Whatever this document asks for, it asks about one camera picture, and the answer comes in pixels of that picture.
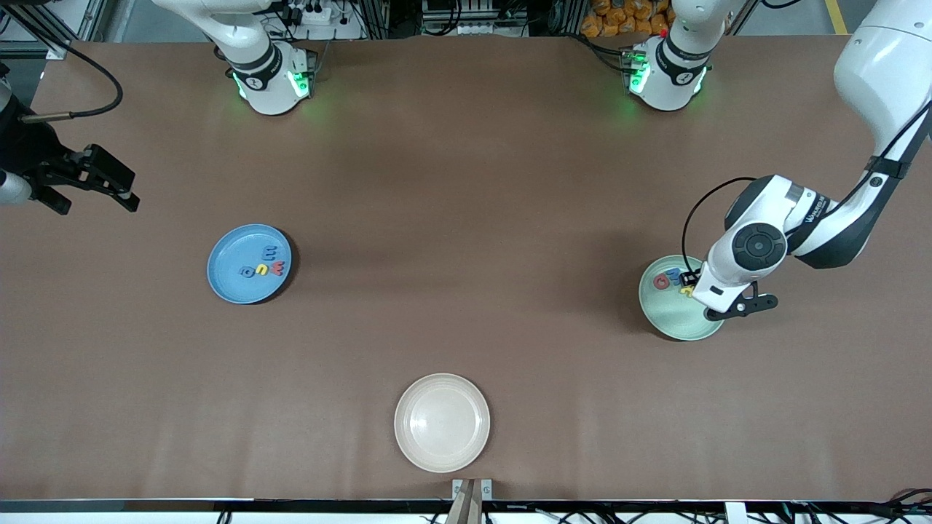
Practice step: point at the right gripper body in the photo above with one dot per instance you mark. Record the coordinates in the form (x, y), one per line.
(22, 154)

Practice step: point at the big blue letter M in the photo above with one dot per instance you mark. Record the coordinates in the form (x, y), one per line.
(675, 274)

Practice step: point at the pink letter Q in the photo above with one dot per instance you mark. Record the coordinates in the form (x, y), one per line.
(654, 281)

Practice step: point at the blue small letter m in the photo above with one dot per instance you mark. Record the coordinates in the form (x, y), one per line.
(271, 253)

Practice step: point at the red small letter w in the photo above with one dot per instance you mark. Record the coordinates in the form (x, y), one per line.
(277, 271)

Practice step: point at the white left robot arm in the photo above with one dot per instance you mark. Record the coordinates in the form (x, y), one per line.
(874, 58)

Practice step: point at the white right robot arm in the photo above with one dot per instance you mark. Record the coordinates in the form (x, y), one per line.
(240, 44)

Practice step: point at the mint green plate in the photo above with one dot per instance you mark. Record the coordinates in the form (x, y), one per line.
(673, 316)

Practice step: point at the blue plate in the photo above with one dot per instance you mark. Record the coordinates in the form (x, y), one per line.
(233, 255)

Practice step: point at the white power strip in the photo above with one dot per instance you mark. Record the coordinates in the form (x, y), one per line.
(313, 11)

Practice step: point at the pile of orange objects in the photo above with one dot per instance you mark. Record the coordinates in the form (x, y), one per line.
(619, 18)

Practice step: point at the beige plate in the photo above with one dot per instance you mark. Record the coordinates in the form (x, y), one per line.
(442, 422)

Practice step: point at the white equipment box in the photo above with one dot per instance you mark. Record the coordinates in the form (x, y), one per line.
(473, 28)

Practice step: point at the small metal bracket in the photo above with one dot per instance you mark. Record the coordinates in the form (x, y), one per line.
(486, 489)

